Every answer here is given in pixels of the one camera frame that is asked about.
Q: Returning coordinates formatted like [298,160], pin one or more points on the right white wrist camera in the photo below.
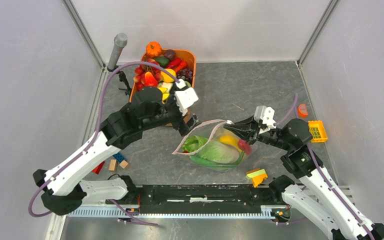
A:
[264,116]

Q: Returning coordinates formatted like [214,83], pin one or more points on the yellow plastic crate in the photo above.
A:
[318,132]

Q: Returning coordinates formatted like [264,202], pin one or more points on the green avocado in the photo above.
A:
[162,61]

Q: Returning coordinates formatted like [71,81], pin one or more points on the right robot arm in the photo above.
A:
[331,210]

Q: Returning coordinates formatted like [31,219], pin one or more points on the grey microphone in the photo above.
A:
[119,43]

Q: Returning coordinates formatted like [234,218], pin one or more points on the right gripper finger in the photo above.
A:
[247,135]
[246,124]

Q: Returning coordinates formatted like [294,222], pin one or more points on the clear zip top bag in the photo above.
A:
[209,129]

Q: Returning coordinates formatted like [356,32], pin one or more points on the yellow banana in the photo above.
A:
[230,140]
[165,93]

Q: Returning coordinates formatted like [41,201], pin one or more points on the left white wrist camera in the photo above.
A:
[185,96]

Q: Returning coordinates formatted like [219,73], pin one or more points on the dark grape bunch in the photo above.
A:
[186,74]

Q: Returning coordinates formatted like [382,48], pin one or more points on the wooden cube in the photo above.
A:
[113,164]
[124,164]

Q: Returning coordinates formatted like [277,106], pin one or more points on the small red block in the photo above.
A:
[98,168]

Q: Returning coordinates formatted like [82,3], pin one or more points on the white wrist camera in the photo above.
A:
[185,96]
[264,116]

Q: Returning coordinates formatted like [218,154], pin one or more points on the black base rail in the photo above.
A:
[206,200]

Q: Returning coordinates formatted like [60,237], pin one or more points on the dark purple onion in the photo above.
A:
[170,54]

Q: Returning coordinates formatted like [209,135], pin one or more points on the yellow orange toy block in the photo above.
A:
[257,176]

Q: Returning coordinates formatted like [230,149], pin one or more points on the green napa cabbage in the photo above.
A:
[211,150]

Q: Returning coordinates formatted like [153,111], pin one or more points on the white cauliflower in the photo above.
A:
[167,85]

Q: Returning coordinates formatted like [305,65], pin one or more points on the yellow bell pepper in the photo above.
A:
[168,78]

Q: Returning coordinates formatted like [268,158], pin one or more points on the small red chili pair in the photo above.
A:
[177,64]

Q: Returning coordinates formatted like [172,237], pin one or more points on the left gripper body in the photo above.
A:
[183,127]

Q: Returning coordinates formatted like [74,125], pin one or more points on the blue toy brick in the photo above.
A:
[119,157]

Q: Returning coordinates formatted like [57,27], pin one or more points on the green zucchini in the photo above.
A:
[209,164]

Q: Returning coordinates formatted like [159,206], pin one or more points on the orange round cap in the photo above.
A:
[302,111]

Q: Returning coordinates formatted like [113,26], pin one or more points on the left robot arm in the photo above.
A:
[63,189]

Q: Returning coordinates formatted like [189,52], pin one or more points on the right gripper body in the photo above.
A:
[269,136]

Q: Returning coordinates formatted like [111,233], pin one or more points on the orange mini pumpkin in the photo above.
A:
[153,49]

